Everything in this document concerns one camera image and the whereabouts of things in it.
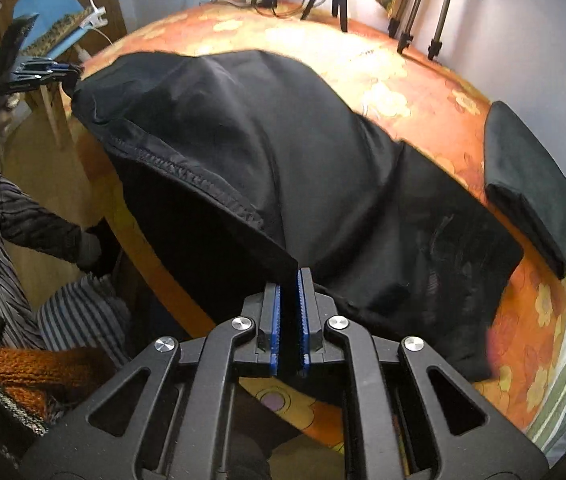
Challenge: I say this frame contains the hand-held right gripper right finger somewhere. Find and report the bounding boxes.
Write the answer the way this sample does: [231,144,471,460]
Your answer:
[297,267,550,480]

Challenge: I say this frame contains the tall grey tripod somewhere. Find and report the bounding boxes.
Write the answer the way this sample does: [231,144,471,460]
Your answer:
[388,0,438,54]
[427,0,464,61]

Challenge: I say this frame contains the orange knitted cloth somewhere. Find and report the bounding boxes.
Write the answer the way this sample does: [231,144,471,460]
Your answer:
[0,345,126,418]

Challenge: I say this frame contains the orange floral blanket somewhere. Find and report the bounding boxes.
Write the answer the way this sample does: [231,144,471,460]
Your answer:
[70,2,566,461]

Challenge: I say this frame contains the grey striped cloth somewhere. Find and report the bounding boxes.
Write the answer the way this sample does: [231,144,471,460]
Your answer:
[38,275,131,366]

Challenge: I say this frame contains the black pants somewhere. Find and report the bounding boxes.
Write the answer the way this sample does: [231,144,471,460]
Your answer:
[483,101,566,281]
[70,50,524,383]

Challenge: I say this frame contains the leopard patterned cloth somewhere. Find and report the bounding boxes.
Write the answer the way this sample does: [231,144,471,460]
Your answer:
[23,8,88,58]

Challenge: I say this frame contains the folded black pants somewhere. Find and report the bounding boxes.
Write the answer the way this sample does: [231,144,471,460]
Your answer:
[483,101,566,281]

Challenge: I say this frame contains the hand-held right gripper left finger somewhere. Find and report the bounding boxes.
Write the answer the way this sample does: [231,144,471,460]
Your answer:
[18,281,284,480]

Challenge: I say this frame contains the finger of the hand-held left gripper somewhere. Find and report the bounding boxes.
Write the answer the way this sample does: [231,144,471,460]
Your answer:
[12,71,84,87]
[19,58,82,73]

